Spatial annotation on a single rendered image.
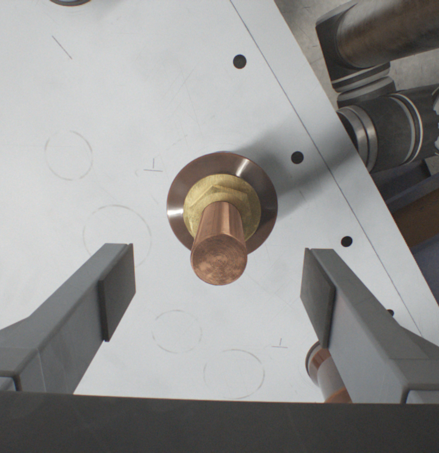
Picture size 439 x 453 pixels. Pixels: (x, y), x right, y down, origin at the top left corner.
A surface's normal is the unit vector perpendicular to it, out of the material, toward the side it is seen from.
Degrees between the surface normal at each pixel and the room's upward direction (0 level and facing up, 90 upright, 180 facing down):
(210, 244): 0
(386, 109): 44
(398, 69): 0
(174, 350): 0
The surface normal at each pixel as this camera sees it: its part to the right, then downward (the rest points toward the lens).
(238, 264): -0.02, 0.29
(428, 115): 0.11, -0.02
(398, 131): 0.17, 0.18
